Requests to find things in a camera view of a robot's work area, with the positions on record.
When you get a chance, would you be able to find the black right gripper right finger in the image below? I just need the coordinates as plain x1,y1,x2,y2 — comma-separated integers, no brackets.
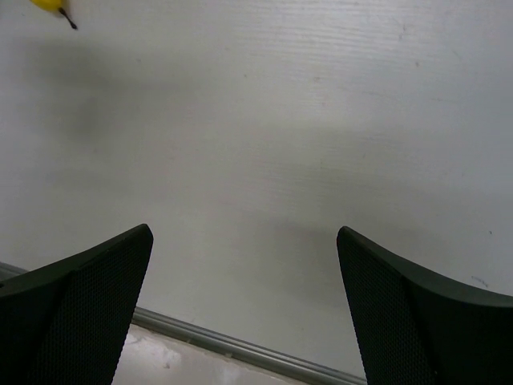
337,227,512,384

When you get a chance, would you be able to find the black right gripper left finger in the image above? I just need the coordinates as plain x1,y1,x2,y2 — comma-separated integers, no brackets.
1,224,153,384

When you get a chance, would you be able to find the yellow fake pear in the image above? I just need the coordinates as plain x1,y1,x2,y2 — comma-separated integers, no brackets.
31,0,78,30

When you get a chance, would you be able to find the white front cover panel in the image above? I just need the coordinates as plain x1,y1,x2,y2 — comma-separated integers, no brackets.
112,324,302,385

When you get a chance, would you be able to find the aluminium table frame rail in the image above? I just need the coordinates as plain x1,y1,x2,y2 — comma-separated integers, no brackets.
1,264,365,384

